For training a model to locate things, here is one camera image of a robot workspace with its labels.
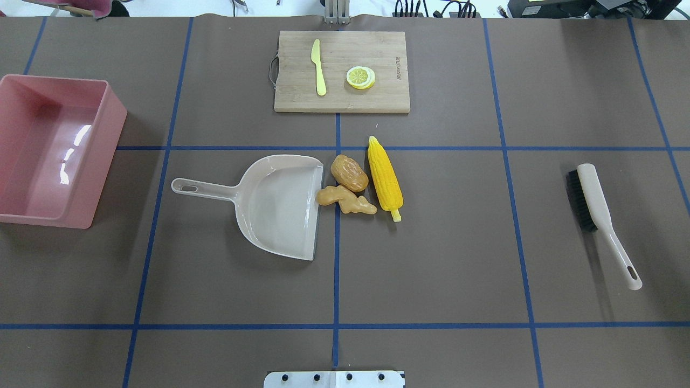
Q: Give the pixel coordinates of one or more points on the tan toy ginger root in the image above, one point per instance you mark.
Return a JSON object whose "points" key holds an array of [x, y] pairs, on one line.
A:
{"points": [[347, 200]]}

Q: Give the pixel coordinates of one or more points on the brown toy potato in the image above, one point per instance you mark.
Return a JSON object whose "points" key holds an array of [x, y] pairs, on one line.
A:
{"points": [[349, 174]]}

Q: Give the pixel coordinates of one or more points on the yellow toy corn cob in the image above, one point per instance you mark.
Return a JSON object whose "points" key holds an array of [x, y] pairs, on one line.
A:
{"points": [[387, 187]]}

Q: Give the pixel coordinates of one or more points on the beige plastic dustpan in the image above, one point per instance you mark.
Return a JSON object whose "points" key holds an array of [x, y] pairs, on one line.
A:
{"points": [[275, 203]]}

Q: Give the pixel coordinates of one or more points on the beige hand brush black bristles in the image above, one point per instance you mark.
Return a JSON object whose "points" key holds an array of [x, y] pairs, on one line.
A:
{"points": [[589, 205]]}

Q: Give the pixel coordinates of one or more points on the pink plastic bin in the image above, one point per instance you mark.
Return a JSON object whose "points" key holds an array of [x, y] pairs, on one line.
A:
{"points": [[58, 138]]}

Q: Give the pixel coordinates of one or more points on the yellow plastic knife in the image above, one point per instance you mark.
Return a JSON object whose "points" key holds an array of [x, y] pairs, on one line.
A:
{"points": [[315, 57]]}

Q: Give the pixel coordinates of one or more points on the yellow lemon slices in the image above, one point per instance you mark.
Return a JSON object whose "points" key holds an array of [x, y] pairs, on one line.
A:
{"points": [[360, 77]]}

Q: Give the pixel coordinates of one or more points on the wooden cutting board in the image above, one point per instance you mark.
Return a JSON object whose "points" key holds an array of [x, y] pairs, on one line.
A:
{"points": [[384, 52]]}

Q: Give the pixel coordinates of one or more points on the aluminium frame post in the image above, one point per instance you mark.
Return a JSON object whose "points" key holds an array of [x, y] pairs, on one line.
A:
{"points": [[337, 11]]}

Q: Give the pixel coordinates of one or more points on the white metal base plate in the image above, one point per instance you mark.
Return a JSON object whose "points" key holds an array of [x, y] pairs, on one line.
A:
{"points": [[366, 378]]}

